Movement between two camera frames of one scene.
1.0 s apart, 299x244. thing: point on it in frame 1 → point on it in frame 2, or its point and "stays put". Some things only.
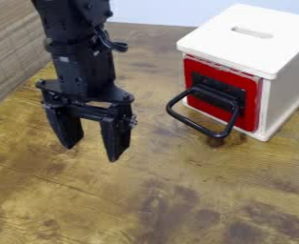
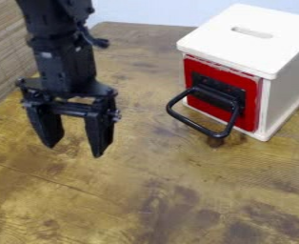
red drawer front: x=219 y=111 stays put
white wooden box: x=266 y=43 stays put
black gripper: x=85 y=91 → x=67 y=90
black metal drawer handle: x=215 y=90 stays put
